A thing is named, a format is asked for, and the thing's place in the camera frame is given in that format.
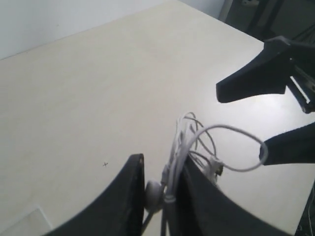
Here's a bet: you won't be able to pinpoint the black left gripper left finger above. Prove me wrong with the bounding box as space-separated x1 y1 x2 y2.
48 154 145 236

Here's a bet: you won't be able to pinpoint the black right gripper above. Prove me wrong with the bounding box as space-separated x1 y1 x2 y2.
216 36 315 166

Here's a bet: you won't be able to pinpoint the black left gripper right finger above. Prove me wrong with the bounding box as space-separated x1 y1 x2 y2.
172 157 287 236

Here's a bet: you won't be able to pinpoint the white wired earphones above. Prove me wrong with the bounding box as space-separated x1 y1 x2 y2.
141 112 269 236

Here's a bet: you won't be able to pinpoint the clear plastic storage case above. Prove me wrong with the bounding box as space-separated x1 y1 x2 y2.
0 205 53 236

